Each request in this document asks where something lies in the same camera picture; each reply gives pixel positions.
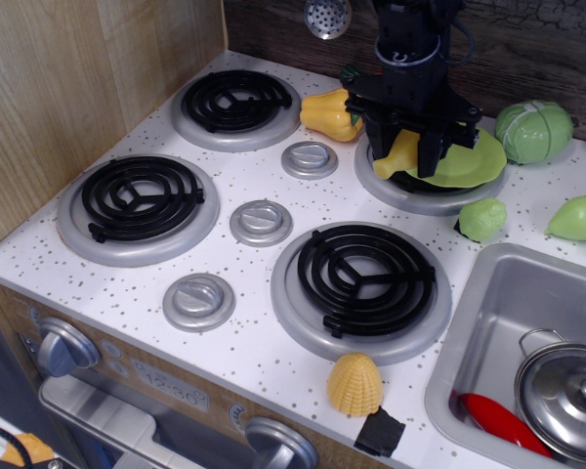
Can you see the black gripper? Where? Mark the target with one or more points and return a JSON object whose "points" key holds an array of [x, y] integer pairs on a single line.
{"points": [[415, 95]]}

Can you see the yellow toy banana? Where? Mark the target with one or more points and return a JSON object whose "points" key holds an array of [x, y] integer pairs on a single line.
{"points": [[402, 156]]}

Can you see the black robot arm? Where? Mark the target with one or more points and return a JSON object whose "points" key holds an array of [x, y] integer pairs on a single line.
{"points": [[416, 28]]}

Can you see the green toy plate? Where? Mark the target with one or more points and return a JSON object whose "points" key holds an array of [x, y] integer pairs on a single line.
{"points": [[464, 168]]}

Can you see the back right stove burner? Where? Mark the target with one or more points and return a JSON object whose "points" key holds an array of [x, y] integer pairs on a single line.
{"points": [[422, 203]]}

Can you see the stove burner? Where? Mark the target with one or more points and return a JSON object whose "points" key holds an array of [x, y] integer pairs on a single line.
{"points": [[140, 210], [422, 203], [360, 288], [236, 110]]}

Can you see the yellow toy bell pepper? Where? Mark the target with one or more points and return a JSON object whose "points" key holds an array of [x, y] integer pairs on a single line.
{"points": [[327, 114]]}

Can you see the back silver stove knob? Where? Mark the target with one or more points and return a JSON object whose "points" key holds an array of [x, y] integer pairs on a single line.
{"points": [[309, 160]]}

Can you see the silver stove knob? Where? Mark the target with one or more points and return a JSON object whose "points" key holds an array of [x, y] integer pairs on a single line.
{"points": [[198, 302], [309, 160], [261, 223]]}

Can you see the small green toy lettuce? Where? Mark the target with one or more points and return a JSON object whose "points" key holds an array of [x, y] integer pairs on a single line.
{"points": [[480, 220]]}

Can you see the green toy cabbage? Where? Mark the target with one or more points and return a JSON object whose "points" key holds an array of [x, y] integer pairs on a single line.
{"points": [[533, 131]]}

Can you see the hanging silver strainer ladle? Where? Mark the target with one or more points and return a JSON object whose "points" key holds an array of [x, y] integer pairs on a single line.
{"points": [[327, 19]]}

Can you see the front right stove burner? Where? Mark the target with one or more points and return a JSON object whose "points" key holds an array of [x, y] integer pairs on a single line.
{"points": [[360, 288]]}

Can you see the middle silver stove knob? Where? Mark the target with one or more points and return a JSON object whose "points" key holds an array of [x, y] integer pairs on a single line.
{"points": [[261, 223]]}

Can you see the silver sink basin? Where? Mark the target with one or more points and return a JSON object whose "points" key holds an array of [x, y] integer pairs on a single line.
{"points": [[511, 292]]}

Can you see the back left stove burner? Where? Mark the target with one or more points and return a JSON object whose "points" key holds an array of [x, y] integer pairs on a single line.
{"points": [[236, 110]]}

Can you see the green toy pear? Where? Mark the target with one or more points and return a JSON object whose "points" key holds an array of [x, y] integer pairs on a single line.
{"points": [[569, 222]]}

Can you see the yellow toy corn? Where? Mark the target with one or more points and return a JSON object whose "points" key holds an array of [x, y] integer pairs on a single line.
{"points": [[355, 386]]}

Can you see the front silver stove knob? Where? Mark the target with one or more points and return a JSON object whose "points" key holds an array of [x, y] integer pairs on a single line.
{"points": [[198, 302]]}

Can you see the front left stove burner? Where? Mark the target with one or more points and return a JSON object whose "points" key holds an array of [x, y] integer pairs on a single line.
{"points": [[140, 210]]}

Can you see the red toy utensil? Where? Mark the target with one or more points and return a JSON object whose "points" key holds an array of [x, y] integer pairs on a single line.
{"points": [[497, 420]]}

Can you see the steel pot with lid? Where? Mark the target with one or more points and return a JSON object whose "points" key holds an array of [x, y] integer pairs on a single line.
{"points": [[550, 391]]}

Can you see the black foam block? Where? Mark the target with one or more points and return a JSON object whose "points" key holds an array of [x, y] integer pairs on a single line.
{"points": [[380, 434]]}

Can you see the right oven dial knob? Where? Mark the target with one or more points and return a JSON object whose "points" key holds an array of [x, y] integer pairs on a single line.
{"points": [[277, 446]]}

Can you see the oven dial knob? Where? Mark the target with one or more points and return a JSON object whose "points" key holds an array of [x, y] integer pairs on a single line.
{"points": [[64, 348], [277, 446]]}

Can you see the left oven dial knob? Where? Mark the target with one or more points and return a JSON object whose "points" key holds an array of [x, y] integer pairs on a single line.
{"points": [[64, 348]]}

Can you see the yellow toy on floor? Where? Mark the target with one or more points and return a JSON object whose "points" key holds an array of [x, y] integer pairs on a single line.
{"points": [[37, 450]]}

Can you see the silver oven door handle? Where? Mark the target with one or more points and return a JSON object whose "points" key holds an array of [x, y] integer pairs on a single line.
{"points": [[111, 421]]}

